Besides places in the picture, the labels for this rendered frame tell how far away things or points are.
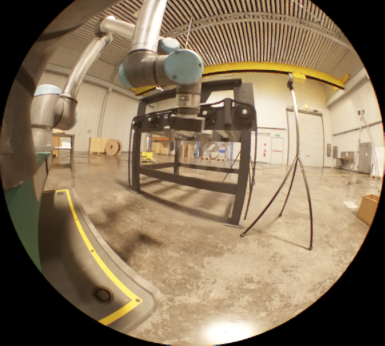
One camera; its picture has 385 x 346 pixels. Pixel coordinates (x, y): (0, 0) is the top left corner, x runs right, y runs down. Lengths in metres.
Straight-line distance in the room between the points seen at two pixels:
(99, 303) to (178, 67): 0.48
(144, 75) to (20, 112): 0.28
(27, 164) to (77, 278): 0.23
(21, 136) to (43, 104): 0.45
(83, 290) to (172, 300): 0.38
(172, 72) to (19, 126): 0.28
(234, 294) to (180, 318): 0.24
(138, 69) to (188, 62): 0.13
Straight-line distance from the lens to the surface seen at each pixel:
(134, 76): 0.34
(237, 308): 0.61
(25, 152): 0.15
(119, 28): 0.79
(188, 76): 0.28
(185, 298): 0.59
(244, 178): 0.86
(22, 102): 0.17
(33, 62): 0.17
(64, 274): 0.33
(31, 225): 0.16
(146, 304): 0.26
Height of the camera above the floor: 0.57
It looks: 1 degrees down
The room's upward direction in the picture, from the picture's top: 4 degrees clockwise
